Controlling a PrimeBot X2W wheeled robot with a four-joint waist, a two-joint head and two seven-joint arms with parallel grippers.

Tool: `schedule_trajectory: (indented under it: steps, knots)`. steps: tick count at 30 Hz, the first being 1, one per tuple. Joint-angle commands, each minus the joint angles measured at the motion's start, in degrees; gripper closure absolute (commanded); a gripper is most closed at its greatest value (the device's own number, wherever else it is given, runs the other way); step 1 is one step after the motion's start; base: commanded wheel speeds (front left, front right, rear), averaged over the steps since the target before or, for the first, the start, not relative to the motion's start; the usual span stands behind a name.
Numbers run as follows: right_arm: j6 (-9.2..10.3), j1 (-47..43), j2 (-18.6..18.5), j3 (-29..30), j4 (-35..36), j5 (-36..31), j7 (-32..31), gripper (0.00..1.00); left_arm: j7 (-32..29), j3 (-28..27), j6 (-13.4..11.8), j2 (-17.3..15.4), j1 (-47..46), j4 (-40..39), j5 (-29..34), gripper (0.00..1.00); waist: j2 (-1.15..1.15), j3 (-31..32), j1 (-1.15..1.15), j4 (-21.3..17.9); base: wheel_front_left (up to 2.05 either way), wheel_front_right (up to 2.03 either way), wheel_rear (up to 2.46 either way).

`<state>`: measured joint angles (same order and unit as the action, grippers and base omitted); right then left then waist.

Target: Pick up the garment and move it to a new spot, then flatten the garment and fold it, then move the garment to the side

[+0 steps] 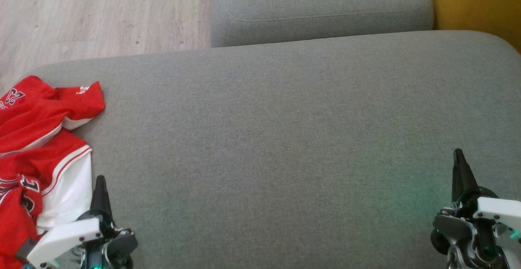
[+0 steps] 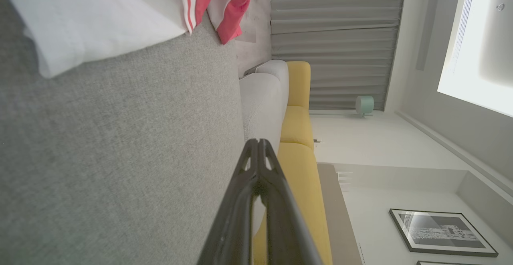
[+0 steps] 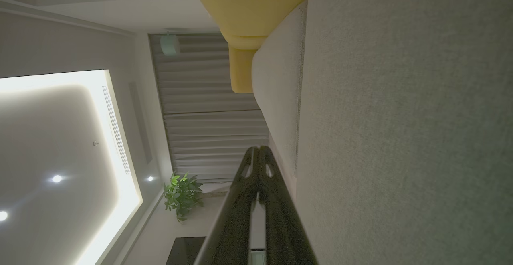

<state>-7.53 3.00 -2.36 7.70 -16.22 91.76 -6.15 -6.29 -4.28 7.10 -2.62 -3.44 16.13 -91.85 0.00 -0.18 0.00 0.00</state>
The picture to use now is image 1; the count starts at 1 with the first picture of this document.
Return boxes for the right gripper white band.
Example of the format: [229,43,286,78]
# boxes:
[431,149,521,269]

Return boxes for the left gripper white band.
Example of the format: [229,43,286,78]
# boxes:
[26,175,138,269]

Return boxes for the red jersey shirt white sleeves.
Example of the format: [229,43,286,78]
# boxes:
[0,129,93,269]

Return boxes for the red basketball shorts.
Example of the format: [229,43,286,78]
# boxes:
[0,75,105,155]

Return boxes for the large grey sofa seat cushion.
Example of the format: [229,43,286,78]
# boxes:
[0,30,521,269]

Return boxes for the yellow cushion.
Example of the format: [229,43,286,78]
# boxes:
[423,0,521,54]

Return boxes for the small grey sofa cushion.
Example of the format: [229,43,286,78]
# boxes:
[208,0,434,48]

